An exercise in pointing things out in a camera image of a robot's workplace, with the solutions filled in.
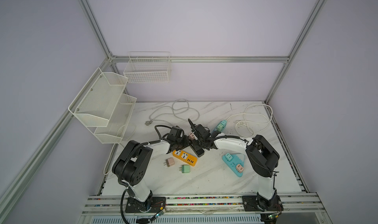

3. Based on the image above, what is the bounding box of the white coiled cable right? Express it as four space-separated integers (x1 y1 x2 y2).
226 103 274 138

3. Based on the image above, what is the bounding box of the aluminium frame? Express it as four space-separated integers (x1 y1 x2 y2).
1 0 327 223

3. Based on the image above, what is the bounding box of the black power strip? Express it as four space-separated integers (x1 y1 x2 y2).
190 140 205 157

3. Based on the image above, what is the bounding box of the pink adapter black strip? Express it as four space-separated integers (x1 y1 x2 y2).
188 133 196 140

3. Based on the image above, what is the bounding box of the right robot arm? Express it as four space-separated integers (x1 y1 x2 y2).
188 119 280 211

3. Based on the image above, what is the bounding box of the green adapter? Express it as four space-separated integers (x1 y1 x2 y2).
179 165 191 174

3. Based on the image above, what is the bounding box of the grey cable with plug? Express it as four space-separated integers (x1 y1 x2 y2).
145 98 200 127

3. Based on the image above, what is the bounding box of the teal adapter near strip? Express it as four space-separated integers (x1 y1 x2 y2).
224 153 233 161

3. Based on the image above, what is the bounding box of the orange power strip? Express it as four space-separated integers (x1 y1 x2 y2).
172 150 197 167

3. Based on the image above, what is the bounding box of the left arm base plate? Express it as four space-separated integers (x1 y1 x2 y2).
124 196 166 213

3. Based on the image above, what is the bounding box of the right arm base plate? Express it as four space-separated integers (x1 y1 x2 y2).
242 194 284 212

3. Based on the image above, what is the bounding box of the green adapter far strip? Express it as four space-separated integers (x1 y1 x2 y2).
216 124 223 132

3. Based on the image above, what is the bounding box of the teal power strip near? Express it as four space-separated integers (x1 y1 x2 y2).
221 153 245 177

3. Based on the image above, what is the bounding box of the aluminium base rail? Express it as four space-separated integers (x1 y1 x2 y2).
78 193 332 224

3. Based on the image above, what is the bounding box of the white wire basket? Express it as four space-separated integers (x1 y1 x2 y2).
124 52 171 83

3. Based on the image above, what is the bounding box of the blue power strip far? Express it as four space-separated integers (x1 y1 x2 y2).
213 124 226 133

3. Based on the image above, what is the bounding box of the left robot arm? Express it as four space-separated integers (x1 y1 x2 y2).
112 125 190 202

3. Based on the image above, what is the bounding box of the white mesh two-tier shelf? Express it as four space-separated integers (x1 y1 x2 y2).
68 68 136 144

